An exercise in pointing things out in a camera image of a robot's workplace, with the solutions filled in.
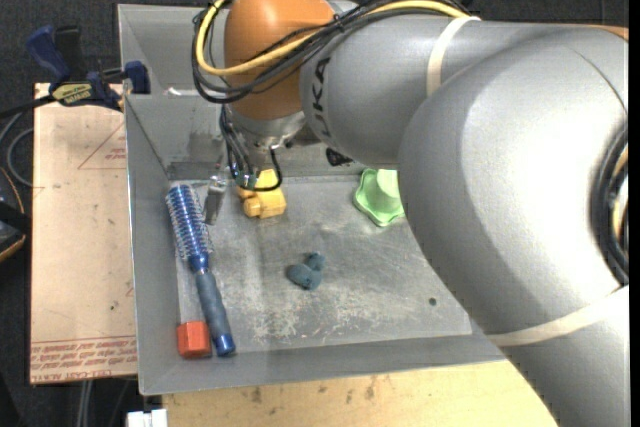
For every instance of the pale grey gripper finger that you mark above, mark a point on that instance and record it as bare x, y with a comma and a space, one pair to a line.
213, 207

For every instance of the yellow toy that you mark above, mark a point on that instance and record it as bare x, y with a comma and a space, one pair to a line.
265, 202

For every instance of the dark blue-grey lump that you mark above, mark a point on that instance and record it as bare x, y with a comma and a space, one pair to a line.
306, 275

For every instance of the grey metal bin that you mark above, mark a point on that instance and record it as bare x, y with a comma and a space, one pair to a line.
350, 275

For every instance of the pale green cup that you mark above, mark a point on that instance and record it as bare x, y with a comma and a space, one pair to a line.
377, 200

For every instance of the brown cardboard board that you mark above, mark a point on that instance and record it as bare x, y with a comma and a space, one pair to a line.
80, 235

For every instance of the blue round hairbrush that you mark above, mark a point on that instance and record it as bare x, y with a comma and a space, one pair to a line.
192, 230

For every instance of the red-orange block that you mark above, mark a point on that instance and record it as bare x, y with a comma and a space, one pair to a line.
193, 340

